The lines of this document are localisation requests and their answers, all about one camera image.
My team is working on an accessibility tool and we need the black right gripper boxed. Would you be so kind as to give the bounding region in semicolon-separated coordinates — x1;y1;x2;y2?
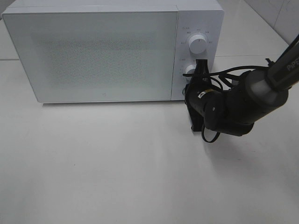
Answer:
183;59;227;133

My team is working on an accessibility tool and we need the white timer knob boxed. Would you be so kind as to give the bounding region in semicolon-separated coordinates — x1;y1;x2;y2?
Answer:
185;64;196;82

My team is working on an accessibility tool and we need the white microwave door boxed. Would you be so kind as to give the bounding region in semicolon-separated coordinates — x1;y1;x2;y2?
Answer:
4;12;177;103

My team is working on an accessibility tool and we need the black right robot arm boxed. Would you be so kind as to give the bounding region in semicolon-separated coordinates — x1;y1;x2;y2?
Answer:
184;37;299;142

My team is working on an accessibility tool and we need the white upper power knob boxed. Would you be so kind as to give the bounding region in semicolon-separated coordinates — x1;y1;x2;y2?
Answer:
188;34;207;54

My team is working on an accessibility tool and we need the white microwave oven body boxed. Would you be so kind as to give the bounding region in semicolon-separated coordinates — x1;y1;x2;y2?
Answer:
2;0;224;101

